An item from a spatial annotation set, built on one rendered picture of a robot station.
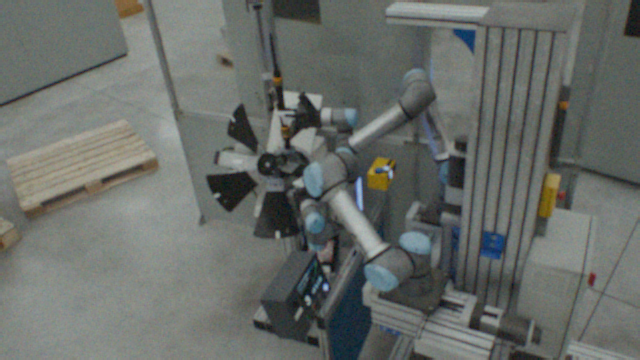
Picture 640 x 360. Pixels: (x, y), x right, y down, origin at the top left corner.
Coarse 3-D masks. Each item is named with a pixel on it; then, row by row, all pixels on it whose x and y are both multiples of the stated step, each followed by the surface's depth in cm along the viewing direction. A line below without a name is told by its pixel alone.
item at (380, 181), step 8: (376, 160) 272; (384, 160) 271; (392, 160) 271; (368, 176) 264; (376, 176) 262; (384, 176) 260; (392, 176) 271; (368, 184) 267; (376, 184) 265; (384, 184) 263
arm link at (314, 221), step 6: (312, 204) 222; (306, 210) 220; (312, 210) 219; (318, 210) 220; (306, 216) 218; (312, 216) 216; (318, 216) 216; (306, 222) 217; (312, 222) 214; (318, 222) 214; (324, 222) 216; (306, 228) 221; (312, 228) 215; (318, 228) 216
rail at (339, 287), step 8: (376, 208) 273; (384, 208) 278; (376, 216) 268; (376, 224) 268; (352, 248) 250; (360, 256) 251; (344, 264) 241; (352, 264) 241; (344, 272) 238; (352, 272) 243; (336, 280) 233; (344, 280) 234; (336, 288) 229; (344, 288) 235; (328, 296) 226; (336, 296) 227; (328, 304) 222; (336, 304) 228; (328, 312) 221; (320, 320) 218; (328, 320) 222; (320, 328) 221
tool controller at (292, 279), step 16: (304, 256) 191; (288, 272) 186; (304, 272) 184; (320, 272) 193; (272, 288) 181; (288, 288) 178; (304, 288) 183; (320, 288) 193; (272, 304) 176; (288, 304) 174; (304, 304) 183; (320, 304) 192; (272, 320) 182; (288, 320) 178; (304, 320) 182; (288, 336) 183; (304, 336) 182
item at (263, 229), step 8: (272, 192) 253; (280, 192) 255; (264, 200) 251; (272, 200) 252; (280, 200) 254; (288, 200) 256; (264, 208) 250; (272, 208) 251; (280, 208) 253; (288, 208) 254; (264, 216) 250; (272, 216) 250; (280, 216) 252; (288, 216) 253; (256, 224) 249; (264, 224) 249; (272, 224) 250; (280, 224) 251; (288, 224) 252; (296, 224) 253; (256, 232) 249; (264, 232) 249; (272, 232) 250; (280, 232) 250; (288, 232) 251; (296, 232) 252
